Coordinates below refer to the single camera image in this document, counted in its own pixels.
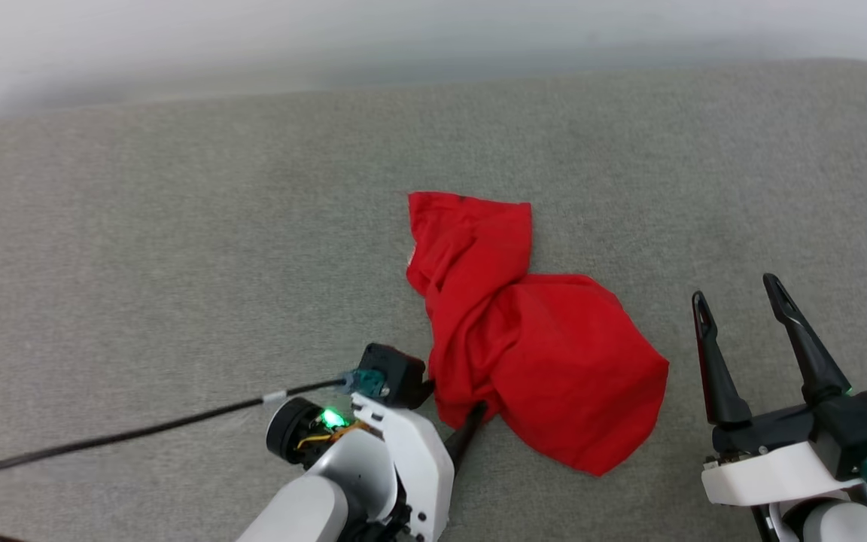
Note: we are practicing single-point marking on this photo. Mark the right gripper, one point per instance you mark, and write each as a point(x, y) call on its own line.
point(772, 470)

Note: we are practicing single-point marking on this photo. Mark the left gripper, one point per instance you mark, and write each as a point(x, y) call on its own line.
point(415, 459)

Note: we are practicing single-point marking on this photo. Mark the red white-sleeved garment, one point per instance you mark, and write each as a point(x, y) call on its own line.
point(539, 346)

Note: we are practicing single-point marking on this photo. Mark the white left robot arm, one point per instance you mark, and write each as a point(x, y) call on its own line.
point(313, 512)

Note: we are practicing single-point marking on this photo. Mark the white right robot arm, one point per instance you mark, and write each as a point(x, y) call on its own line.
point(840, 523)

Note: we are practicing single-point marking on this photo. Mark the grey fabric sofa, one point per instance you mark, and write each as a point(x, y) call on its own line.
point(177, 263)

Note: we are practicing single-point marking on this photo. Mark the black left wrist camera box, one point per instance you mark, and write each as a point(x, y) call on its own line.
point(396, 373)

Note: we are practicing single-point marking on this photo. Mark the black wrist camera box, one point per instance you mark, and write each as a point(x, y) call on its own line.
point(859, 433)
point(396, 373)

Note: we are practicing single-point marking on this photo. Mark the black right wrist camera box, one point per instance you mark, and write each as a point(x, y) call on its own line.
point(859, 433)

